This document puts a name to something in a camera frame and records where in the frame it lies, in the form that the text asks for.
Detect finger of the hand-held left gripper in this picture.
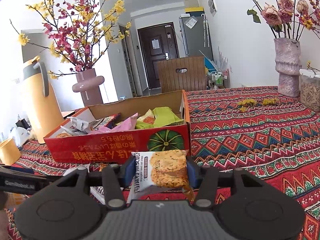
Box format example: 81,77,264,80
0,165,63,181

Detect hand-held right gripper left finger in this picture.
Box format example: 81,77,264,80
41,155,137,210

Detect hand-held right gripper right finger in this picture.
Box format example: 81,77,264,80
186,156,280,211

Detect orange red cardboard box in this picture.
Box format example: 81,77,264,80
44,89,192,164

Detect pink snack packet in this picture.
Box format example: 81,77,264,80
87,112,138,134

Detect yellow orange snack packet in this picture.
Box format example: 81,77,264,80
136,109,154,130

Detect dark red snack packet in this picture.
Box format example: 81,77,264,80
95,114,122,128

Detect green snack packet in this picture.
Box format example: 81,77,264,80
152,107,185,128

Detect silver red snack packet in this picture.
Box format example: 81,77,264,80
70,117,95,133

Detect yellow cup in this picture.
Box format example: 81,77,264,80
0,138,22,166

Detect white plastic bag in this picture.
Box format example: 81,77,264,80
10,126,32,147

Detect yellow grey thermos jug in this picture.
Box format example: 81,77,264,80
21,56,66,144

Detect patterned red tablecloth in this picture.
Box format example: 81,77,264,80
0,86,320,240

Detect fallen yellow blossoms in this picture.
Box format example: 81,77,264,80
236,97,279,112

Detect metal storage trolley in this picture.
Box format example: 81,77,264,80
206,69,229,89

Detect metal folding rack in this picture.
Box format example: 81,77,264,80
120,26,137,97

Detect blue bag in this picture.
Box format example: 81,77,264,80
204,55,218,73

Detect dark brown door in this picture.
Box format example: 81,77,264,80
137,22,180,90

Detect pale dried grass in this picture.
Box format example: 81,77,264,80
216,46,229,70

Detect grey refrigerator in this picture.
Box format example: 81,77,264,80
179,14,214,58

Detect textured pink vase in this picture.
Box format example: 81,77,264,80
274,38,302,97

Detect white umbrella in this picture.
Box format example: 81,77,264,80
202,14,210,47

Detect red yellow blossom branches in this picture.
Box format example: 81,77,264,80
10,0,133,80

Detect yellow beige box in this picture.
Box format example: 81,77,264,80
184,0,205,13

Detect dried rose bouquet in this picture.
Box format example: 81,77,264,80
229,0,320,40

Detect pink ring vase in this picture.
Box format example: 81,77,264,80
72,68,105,107

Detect white wall fuse box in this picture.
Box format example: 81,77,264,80
207,0,217,17

